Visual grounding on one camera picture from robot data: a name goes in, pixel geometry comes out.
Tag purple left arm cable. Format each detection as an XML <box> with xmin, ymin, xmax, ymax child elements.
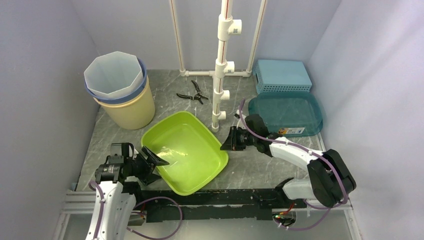
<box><xmin>88</xmin><ymin>180</ymin><xmax>183</xmax><ymax>240</ymax></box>

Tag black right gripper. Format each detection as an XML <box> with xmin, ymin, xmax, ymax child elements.
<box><xmin>220</xmin><ymin>126</ymin><xmax>257</xmax><ymax>151</ymax></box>

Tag translucent white faceted bin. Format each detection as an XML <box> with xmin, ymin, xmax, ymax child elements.
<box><xmin>84</xmin><ymin>51</ymin><xmax>143</xmax><ymax>99</ymax></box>

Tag white PVC pipe frame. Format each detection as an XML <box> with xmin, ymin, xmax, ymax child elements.
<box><xmin>169</xmin><ymin>0</ymin><xmax>268</xmax><ymax>133</ymax></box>

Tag teal translucent plastic tub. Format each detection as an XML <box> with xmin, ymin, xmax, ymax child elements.
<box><xmin>248</xmin><ymin>91</ymin><xmax>324</xmax><ymax>138</ymax></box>

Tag blue bucket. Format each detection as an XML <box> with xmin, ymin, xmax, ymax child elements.
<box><xmin>84</xmin><ymin>58</ymin><xmax>148</xmax><ymax>105</ymax></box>

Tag lime green plastic tub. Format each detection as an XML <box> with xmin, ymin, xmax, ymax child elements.
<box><xmin>140</xmin><ymin>111</ymin><xmax>229</xmax><ymax>196</ymax></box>

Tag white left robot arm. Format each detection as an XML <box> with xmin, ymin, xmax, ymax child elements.
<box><xmin>86</xmin><ymin>142</ymin><xmax>169</xmax><ymax>240</ymax></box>

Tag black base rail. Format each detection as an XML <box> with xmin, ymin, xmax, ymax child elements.
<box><xmin>123</xmin><ymin>182</ymin><xmax>306</xmax><ymax>223</ymax></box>

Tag beige plastic bucket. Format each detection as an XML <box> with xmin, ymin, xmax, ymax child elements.
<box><xmin>93</xmin><ymin>76</ymin><xmax>155</xmax><ymax>130</ymax></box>

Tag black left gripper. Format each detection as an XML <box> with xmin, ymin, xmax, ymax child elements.
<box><xmin>124</xmin><ymin>146</ymin><xmax>169</xmax><ymax>186</ymax></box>

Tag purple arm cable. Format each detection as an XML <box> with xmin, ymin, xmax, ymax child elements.
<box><xmin>88</xmin><ymin>180</ymin><xmax>183</xmax><ymax>240</ymax></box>
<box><xmin>238</xmin><ymin>98</ymin><xmax>350</xmax><ymax>232</ymax></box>

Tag light blue perforated basket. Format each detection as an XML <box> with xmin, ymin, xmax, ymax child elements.
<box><xmin>252</xmin><ymin>59</ymin><xmax>312</xmax><ymax>94</ymax></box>

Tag black handled pliers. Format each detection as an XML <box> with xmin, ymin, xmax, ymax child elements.
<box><xmin>176</xmin><ymin>80</ymin><xmax>209</xmax><ymax>105</ymax></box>

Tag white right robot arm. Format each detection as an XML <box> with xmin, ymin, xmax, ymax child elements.
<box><xmin>220</xmin><ymin>114</ymin><xmax>357</xmax><ymax>208</ymax></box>

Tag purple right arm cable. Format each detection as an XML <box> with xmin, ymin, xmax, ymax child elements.
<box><xmin>238</xmin><ymin>98</ymin><xmax>350</xmax><ymax>232</ymax></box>

